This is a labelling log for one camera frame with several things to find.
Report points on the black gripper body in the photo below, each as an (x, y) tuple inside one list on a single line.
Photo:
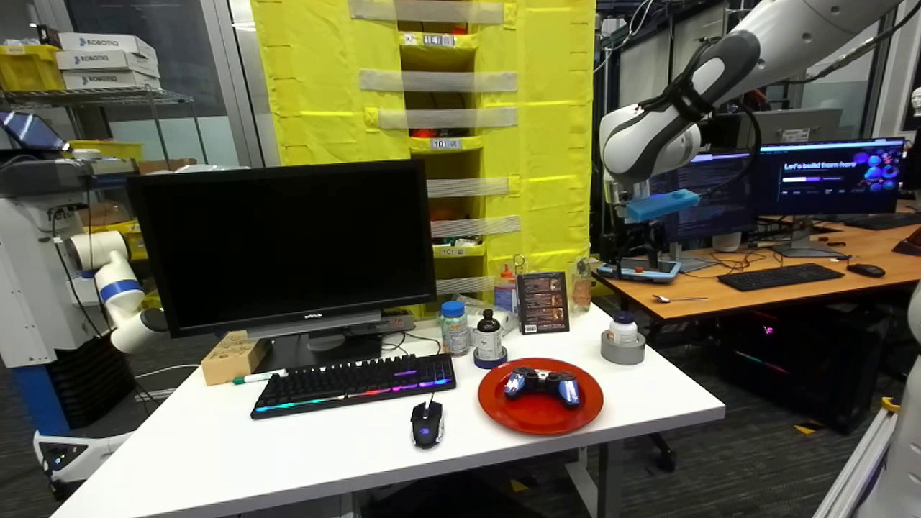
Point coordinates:
[(651, 237)]

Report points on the white container with dark cap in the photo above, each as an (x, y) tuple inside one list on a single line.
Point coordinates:
[(623, 332)]

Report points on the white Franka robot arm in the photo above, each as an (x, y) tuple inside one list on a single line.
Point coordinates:
[(758, 67)]

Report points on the red plate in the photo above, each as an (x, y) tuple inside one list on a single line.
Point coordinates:
[(538, 408)]

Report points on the blue teach pendant tablet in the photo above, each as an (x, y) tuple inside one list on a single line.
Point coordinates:
[(638, 273)]

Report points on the glass jar with orange contents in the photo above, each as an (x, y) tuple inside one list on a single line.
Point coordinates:
[(580, 283)]

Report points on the monitor showing dark screen text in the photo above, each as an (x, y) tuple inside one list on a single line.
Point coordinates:
[(714, 195)]

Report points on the grey tape roll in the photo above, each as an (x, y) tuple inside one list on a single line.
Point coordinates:
[(623, 352)]

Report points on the plain black keyboard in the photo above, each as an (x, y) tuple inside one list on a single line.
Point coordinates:
[(779, 277)]

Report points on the wooden desk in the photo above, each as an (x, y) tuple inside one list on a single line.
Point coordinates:
[(796, 273)]

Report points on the black and blue game controller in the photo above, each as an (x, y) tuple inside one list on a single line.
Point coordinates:
[(541, 387)]

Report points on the dark bottle with white label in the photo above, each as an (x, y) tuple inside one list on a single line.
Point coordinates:
[(491, 341)]

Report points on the yellow fabric shelf unit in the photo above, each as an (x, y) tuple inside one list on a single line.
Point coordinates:
[(535, 115)]

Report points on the black computer tower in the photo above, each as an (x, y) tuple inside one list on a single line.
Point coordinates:
[(809, 359)]

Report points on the wide monitor with purple picture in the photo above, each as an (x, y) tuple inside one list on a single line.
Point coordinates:
[(833, 177)]

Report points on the clear jar with blue lid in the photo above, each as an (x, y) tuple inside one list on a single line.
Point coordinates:
[(452, 329)]

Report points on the plain black mouse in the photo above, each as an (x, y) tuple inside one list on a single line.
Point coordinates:
[(866, 267)]

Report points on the black computer mouse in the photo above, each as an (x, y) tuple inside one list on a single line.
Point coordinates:
[(426, 424)]

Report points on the backlit black keyboard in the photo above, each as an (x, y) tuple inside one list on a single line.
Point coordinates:
[(355, 383)]

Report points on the black computer monitor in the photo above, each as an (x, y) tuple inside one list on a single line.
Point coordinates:
[(288, 244)]

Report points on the white table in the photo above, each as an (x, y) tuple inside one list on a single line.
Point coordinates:
[(335, 450)]

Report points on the small cardboard box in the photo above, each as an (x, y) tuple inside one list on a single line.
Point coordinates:
[(232, 357)]

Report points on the white cardboard box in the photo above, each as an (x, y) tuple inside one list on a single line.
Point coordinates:
[(105, 47), (109, 80)]

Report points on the white and blue mobile robot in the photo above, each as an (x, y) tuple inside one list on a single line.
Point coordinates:
[(59, 277)]

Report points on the yellow storage bin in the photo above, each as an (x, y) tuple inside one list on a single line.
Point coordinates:
[(29, 70)]

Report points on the dark picture frame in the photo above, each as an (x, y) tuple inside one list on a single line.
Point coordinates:
[(541, 302)]

